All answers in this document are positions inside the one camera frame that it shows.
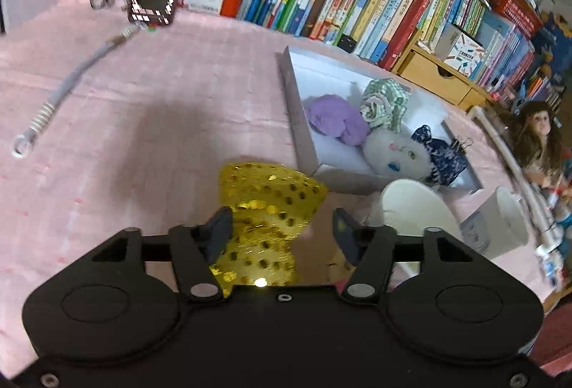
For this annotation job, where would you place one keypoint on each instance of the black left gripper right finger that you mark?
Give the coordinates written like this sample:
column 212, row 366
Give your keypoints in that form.
column 370, row 251

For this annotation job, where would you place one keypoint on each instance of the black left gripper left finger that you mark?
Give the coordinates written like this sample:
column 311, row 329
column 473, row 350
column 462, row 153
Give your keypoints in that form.
column 194, row 249

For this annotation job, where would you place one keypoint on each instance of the gold sequin pouch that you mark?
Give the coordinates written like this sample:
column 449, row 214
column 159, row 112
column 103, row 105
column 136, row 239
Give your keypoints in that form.
column 272, row 204

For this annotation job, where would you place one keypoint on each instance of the blue floral fabric pouch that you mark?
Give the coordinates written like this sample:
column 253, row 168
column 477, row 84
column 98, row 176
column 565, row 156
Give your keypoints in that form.
column 448, row 160

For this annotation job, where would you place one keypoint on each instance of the purple plush ball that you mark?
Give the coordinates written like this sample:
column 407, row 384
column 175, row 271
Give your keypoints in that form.
column 332, row 115

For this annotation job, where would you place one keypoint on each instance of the green striped cloth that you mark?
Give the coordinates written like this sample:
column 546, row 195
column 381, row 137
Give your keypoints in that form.
column 384, row 104

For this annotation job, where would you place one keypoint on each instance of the left doodled paper cup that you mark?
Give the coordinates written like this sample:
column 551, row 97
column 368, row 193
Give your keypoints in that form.
column 410, row 207

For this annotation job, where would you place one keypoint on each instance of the doodled paper cup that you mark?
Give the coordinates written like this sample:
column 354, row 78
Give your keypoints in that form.
column 498, row 226
column 410, row 207

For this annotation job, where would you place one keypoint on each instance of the white shallow cardboard box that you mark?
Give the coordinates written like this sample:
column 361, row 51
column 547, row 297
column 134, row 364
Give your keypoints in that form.
column 307, row 75

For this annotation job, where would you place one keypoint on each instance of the white plush toy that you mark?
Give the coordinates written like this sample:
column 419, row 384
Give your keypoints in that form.
column 395, row 155

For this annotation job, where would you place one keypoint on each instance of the right doodled paper cup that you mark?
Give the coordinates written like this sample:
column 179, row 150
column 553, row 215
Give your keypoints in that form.
column 498, row 226

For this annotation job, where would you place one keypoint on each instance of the wooden drawer organizer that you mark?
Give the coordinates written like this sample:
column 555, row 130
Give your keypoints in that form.
column 430, row 73

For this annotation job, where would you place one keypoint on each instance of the brown haired doll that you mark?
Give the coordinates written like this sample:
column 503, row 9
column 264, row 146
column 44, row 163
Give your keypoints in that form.
column 536, row 144

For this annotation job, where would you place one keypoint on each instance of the white patterned box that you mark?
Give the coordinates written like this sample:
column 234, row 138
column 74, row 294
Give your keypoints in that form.
column 459, row 51

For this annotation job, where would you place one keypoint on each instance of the blue and pink books group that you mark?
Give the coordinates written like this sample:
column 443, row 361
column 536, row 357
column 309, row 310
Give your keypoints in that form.
column 505, row 46

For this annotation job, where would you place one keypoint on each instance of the leaning green books group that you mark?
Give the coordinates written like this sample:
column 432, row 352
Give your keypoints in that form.
column 466, row 15

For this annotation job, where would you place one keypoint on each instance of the blue cardboard box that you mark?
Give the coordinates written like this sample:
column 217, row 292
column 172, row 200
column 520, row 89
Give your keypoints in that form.
column 553, row 43

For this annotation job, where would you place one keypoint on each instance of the red basket on books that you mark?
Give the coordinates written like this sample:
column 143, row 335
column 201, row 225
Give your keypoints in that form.
column 521, row 13

